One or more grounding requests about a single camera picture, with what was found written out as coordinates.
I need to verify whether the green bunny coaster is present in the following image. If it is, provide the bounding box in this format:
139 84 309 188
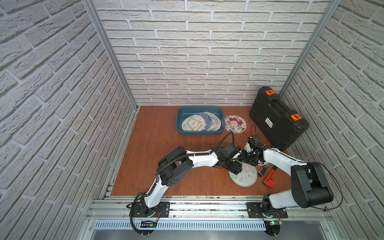
229 163 258 188

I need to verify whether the white alpaca coaster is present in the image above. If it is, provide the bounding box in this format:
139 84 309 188
182 115 206 132

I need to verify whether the green tulip coaster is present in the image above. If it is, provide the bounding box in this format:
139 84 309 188
210 113 222 131

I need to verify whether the purple bunny coaster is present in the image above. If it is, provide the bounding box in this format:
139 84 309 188
199 112 214 132

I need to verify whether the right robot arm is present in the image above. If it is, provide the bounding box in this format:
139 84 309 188
242 135 334 218

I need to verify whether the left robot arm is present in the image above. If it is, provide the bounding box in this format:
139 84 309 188
127 143 242 218

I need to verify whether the teal plastic storage box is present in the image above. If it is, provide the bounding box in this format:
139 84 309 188
176 106 225 136

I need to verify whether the pale moon bunny coaster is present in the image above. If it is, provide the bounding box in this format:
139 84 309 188
244 143 253 153

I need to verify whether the yellow black screwdriver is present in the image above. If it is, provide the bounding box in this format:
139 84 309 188
258 163 270 177

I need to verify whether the red black screwdriver tool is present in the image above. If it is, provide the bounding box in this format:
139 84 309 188
263 166 278 189

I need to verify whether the red rose floral coaster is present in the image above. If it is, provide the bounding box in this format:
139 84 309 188
225 115 247 134

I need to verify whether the black tool case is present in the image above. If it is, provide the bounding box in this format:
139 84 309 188
249 87 309 151

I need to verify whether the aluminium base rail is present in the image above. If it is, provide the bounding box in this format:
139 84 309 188
86 197 333 231

